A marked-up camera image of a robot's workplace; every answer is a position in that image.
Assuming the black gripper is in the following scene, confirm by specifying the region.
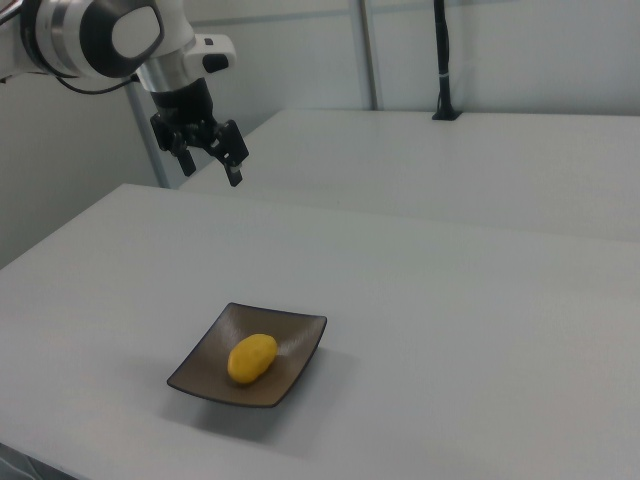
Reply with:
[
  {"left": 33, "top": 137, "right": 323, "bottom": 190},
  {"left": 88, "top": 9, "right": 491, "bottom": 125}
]
[{"left": 149, "top": 78, "right": 250, "bottom": 188}]

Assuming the brown square ceramic plate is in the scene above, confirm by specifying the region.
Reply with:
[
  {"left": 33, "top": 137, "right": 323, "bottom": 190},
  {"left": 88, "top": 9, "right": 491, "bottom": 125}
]
[{"left": 165, "top": 301, "right": 329, "bottom": 410}]

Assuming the gray partition post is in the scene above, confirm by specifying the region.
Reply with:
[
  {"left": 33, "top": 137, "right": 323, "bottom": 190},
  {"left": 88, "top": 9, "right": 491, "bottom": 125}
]
[
  {"left": 356, "top": 0, "right": 385, "bottom": 112},
  {"left": 126, "top": 83, "right": 170, "bottom": 191}
]

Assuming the dark gripper cable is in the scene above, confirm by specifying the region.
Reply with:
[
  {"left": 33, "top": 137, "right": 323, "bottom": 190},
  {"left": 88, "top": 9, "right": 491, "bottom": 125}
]
[{"left": 53, "top": 73, "right": 142, "bottom": 96}]

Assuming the black camera pole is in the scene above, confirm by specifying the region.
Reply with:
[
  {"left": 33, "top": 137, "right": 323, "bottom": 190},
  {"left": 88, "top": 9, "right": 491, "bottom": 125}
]
[{"left": 431, "top": 0, "right": 464, "bottom": 123}]

